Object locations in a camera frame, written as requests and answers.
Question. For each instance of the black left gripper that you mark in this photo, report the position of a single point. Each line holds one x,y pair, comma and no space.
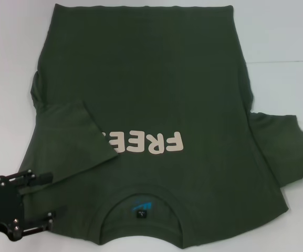
4,204

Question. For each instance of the dark green FREE t-shirt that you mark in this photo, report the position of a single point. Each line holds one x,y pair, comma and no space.
154,92

